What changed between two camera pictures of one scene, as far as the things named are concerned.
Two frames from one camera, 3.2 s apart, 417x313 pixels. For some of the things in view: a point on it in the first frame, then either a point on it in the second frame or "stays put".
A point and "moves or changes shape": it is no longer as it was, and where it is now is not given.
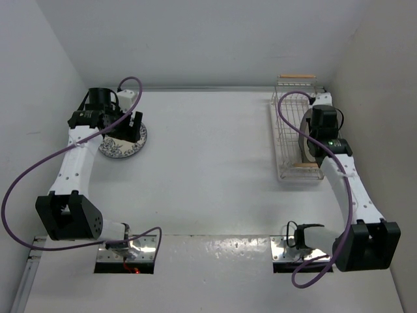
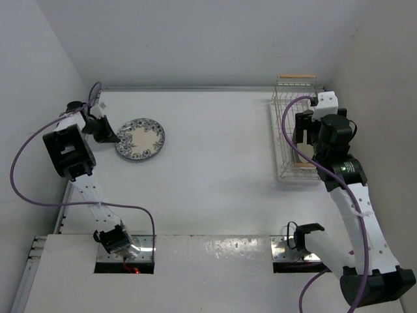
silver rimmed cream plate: x=303 y=139 stays put
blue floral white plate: x=116 y=148 moves or changes shape
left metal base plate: x=142 y=250 stays put
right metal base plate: x=280 y=252 stays put
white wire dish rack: x=292 y=94 stays put
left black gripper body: x=121 y=131 -> x=96 y=128
